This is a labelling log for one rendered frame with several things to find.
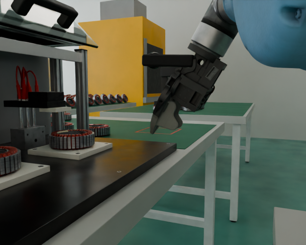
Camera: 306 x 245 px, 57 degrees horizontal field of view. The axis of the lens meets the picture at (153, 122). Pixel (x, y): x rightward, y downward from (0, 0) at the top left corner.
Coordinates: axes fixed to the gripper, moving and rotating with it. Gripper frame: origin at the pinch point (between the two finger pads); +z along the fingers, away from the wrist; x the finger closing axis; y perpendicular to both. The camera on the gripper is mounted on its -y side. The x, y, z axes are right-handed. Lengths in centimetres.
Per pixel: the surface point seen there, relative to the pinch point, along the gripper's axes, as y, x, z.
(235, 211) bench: 45, 136, 62
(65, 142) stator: -15.2, -5.2, 13.4
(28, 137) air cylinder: -27.4, -2.5, 20.6
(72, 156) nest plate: -10.9, -7.5, 14.0
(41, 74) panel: -47, 17, 12
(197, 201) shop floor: 21, 165, 85
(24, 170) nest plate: -11.1, -21.4, 13.4
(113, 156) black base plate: -4.3, -1.4, 10.9
